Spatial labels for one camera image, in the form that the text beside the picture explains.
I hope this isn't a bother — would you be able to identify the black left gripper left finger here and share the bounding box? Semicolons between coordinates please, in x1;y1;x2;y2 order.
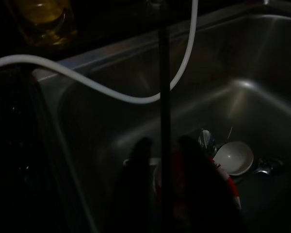
115;137;161;233

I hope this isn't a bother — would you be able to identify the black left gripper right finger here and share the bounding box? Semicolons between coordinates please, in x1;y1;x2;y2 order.
174;135;243;233

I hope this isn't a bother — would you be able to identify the red and white bowl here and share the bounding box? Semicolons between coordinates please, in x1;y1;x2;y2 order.
152;149;242;233

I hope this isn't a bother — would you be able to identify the white ceramic spoon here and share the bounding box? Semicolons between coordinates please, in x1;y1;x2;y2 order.
123;141;255;177

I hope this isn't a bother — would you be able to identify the stainless steel sink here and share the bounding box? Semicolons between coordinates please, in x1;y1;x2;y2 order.
31;3;291;233

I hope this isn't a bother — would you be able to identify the yellow oil bottle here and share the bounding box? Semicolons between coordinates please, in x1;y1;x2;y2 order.
14;0;79;47

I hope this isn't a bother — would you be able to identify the white flexible hose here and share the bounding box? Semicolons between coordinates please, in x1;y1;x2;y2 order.
0;0;199;105

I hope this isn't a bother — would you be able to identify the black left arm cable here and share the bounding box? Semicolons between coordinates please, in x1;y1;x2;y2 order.
158;26;172;233

